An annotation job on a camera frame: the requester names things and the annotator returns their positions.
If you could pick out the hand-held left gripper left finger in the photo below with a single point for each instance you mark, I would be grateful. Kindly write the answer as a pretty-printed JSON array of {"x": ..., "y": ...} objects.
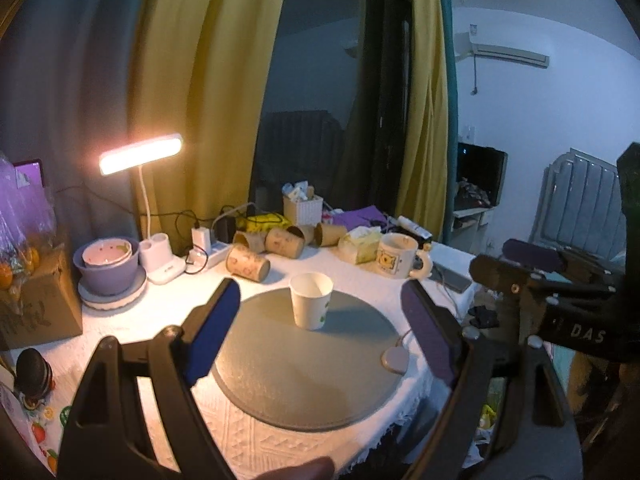
[{"x": 215, "y": 332}]

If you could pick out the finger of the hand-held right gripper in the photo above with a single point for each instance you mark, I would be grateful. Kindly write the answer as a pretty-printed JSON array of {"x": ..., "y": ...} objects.
[
  {"x": 505, "y": 277},
  {"x": 532, "y": 254}
]

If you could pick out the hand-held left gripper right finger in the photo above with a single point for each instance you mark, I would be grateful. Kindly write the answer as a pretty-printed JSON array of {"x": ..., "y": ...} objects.
[{"x": 430, "y": 340}]

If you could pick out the white paper cup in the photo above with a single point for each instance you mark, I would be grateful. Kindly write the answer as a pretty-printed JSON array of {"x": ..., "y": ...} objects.
[{"x": 310, "y": 307}]

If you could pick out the brown paper cup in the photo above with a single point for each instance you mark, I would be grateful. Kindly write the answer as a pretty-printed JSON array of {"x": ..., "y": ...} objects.
[
  {"x": 305, "y": 234},
  {"x": 331, "y": 234},
  {"x": 250, "y": 241},
  {"x": 247, "y": 262},
  {"x": 284, "y": 244}
]

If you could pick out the small round coaster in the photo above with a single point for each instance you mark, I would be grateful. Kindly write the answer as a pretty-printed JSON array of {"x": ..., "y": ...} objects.
[{"x": 395, "y": 360}]

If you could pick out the white tv stand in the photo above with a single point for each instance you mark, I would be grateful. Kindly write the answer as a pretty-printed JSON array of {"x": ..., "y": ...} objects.
[{"x": 472, "y": 220}]

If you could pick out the white power strip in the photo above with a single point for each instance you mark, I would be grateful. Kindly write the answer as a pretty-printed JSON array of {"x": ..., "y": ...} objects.
[{"x": 215, "y": 255}]

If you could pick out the white mug with yellow print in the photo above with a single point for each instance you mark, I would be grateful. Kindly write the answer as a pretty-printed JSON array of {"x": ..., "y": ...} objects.
[{"x": 397, "y": 257}]

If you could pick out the white charger plug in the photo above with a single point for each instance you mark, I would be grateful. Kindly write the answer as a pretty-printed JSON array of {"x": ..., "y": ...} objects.
[{"x": 201, "y": 238}]

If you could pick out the black television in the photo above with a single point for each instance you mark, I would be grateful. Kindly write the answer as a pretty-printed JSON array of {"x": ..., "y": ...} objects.
[{"x": 480, "y": 170}]

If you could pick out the white tube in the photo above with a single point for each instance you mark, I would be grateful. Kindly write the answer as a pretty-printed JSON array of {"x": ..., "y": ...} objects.
[{"x": 415, "y": 228}]

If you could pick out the black power adapter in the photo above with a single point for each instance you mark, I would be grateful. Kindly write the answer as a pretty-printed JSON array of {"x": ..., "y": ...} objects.
[{"x": 226, "y": 230}]

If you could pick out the grey round mat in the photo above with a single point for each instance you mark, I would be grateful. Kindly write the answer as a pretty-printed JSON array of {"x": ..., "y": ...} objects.
[{"x": 310, "y": 375}]

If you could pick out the purple plate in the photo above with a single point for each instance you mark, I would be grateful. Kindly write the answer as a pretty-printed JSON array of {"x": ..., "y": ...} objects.
[{"x": 112, "y": 301}]

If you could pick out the tissue pack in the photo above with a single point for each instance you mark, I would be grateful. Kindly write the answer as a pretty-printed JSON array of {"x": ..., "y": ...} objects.
[{"x": 359, "y": 246}]

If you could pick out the yellow and black pouch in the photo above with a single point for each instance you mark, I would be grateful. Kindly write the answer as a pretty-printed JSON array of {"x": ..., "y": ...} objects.
[{"x": 265, "y": 222}]

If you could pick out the purple bowl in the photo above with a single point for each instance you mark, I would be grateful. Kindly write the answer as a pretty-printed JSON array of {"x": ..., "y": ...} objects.
[{"x": 107, "y": 276}]

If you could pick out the pink patterned bowl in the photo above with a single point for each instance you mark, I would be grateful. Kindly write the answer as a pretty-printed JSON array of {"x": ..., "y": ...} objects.
[{"x": 106, "y": 253}]

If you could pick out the white woven basket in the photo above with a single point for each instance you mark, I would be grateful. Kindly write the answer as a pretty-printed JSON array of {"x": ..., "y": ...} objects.
[{"x": 302, "y": 211}]

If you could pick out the cardboard box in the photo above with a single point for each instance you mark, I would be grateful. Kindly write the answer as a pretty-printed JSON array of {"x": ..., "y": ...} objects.
[{"x": 37, "y": 305}]

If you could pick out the yellow curtain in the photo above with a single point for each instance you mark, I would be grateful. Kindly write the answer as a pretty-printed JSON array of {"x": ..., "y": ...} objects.
[
  {"x": 425, "y": 110},
  {"x": 200, "y": 85}
]

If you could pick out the dark round case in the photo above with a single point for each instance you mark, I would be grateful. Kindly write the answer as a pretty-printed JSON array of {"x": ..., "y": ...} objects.
[{"x": 34, "y": 375}]

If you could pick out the white desk lamp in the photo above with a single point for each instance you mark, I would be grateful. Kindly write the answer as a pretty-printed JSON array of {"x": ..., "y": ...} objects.
[{"x": 142, "y": 152}]

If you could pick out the white air conditioner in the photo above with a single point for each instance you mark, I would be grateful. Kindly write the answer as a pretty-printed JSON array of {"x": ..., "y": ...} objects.
[{"x": 500, "y": 50}]

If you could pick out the fruit print cloth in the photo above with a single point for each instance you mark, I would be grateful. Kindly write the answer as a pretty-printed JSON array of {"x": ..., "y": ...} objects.
[{"x": 30, "y": 425}]

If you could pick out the teal curtain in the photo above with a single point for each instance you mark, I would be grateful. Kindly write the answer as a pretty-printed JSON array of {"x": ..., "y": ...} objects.
[{"x": 452, "y": 60}]

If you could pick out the clear plastic bag of oranges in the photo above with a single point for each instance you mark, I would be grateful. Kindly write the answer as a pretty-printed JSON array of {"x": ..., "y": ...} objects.
[{"x": 22, "y": 220}]

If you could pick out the dark glass balcony door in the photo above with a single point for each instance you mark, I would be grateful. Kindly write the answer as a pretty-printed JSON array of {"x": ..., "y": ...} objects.
[{"x": 325, "y": 100}]

